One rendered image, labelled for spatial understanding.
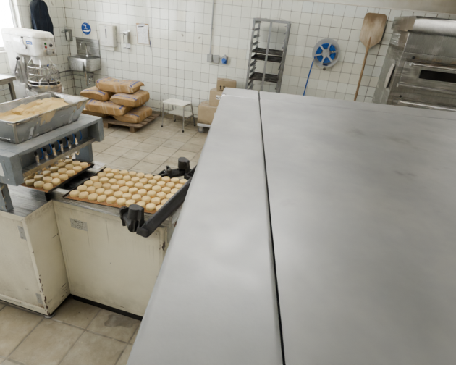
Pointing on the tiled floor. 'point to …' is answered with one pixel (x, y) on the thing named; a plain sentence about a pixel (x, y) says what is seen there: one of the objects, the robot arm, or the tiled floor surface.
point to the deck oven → (428, 65)
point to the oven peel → (370, 35)
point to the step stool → (179, 110)
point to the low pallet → (128, 122)
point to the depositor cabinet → (27, 254)
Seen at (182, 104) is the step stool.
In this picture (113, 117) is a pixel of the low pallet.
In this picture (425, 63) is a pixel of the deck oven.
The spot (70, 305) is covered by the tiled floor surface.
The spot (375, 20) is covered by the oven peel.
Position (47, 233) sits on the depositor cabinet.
